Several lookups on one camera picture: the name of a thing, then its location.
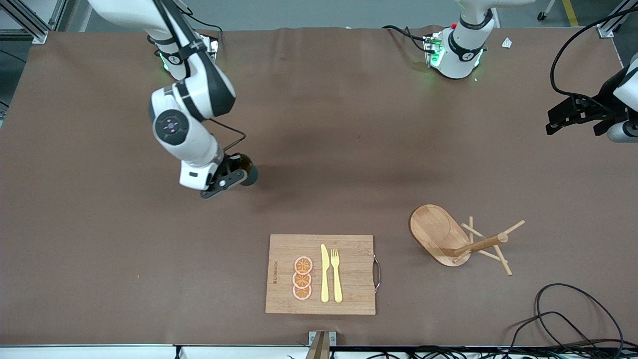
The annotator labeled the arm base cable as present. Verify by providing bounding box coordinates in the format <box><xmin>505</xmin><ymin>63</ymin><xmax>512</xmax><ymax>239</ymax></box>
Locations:
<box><xmin>382</xmin><ymin>25</ymin><xmax>430</xmax><ymax>53</ymax></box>
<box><xmin>189</xmin><ymin>15</ymin><xmax>223</xmax><ymax>48</ymax></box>

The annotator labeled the yellow plastic knife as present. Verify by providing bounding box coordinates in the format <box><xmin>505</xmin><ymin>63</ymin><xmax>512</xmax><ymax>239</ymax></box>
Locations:
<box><xmin>320</xmin><ymin>244</ymin><xmax>330</xmax><ymax>303</ymax></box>

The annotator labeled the wooden cutting board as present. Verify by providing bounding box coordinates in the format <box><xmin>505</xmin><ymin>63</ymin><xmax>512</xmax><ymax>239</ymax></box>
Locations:
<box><xmin>265</xmin><ymin>234</ymin><xmax>382</xmax><ymax>316</ymax></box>

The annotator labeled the arm wrist cable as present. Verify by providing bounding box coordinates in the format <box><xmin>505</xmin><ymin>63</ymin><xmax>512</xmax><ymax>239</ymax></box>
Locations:
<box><xmin>550</xmin><ymin>7</ymin><xmax>638</xmax><ymax>100</ymax></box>
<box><xmin>207</xmin><ymin>117</ymin><xmax>247</xmax><ymax>153</ymax></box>

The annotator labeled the black looped cable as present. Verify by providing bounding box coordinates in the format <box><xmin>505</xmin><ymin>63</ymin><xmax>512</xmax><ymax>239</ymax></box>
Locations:
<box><xmin>534</xmin><ymin>283</ymin><xmax>625</xmax><ymax>352</ymax></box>
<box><xmin>508</xmin><ymin>311</ymin><xmax>601</xmax><ymax>352</ymax></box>

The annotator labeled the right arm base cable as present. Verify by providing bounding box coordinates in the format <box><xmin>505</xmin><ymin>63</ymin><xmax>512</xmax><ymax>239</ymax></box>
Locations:
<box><xmin>189</xmin><ymin>15</ymin><xmax>223</xmax><ymax>48</ymax></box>

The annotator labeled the white table edge rail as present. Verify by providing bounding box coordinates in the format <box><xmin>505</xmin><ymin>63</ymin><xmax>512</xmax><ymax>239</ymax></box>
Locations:
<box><xmin>0</xmin><ymin>344</ymin><xmax>310</xmax><ymax>359</ymax></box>

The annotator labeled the right arm wrist cable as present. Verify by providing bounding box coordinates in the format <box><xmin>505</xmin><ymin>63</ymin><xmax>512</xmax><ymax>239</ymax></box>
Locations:
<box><xmin>207</xmin><ymin>117</ymin><xmax>247</xmax><ymax>153</ymax></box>

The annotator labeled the yellow plastic fork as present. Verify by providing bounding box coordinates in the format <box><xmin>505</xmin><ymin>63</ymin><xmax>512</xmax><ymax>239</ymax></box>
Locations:
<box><xmin>330</xmin><ymin>248</ymin><xmax>343</xmax><ymax>304</ymax></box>

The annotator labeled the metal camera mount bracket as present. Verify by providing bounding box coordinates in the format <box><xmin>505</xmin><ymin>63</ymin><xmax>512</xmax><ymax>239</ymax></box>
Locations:
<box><xmin>308</xmin><ymin>331</ymin><xmax>337</xmax><ymax>359</ymax></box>

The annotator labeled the brown table cover mat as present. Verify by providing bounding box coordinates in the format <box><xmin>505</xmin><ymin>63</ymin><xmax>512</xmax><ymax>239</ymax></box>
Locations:
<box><xmin>0</xmin><ymin>27</ymin><xmax>638</xmax><ymax>347</ymax></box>

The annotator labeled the dark green mug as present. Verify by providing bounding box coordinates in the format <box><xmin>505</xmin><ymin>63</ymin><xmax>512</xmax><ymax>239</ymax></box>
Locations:
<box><xmin>232</xmin><ymin>154</ymin><xmax>259</xmax><ymax>187</ymax></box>

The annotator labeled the left arm wrist cable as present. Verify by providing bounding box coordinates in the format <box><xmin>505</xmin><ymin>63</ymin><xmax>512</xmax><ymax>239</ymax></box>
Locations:
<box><xmin>550</xmin><ymin>7</ymin><xmax>638</xmax><ymax>100</ymax></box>

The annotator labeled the wooden mug rack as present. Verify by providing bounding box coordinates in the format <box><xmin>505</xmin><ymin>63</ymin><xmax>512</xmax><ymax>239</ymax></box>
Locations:
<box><xmin>409</xmin><ymin>204</ymin><xmax>526</xmax><ymax>276</ymax></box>

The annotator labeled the left arm base cable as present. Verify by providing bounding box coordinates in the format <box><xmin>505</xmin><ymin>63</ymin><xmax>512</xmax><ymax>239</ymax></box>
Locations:
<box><xmin>382</xmin><ymin>25</ymin><xmax>430</xmax><ymax>53</ymax></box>

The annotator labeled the aluminium frame profile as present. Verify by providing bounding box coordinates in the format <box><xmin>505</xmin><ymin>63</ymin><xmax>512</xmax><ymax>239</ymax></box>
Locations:
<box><xmin>0</xmin><ymin>0</ymin><xmax>68</xmax><ymax>44</ymax></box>
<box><xmin>597</xmin><ymin>0</ymin><xmax>638</xmax><ymax>39</ymax></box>

